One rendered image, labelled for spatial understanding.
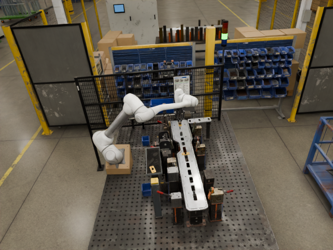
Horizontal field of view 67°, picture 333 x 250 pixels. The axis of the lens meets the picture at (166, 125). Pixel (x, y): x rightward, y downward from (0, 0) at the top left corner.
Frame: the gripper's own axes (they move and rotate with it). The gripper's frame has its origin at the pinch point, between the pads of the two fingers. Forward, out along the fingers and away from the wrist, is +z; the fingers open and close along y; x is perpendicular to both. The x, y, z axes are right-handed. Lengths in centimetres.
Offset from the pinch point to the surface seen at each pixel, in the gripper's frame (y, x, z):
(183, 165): -5, -64, 11
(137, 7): -59, 638, -32
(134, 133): -60, 43, 42
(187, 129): 8.2, -1.8, 10.9
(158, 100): -22, 52, -2
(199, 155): 16.1, -43.2, 18.0
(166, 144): -19.6, -45.4, -2.9
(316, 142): 180, 0, 52
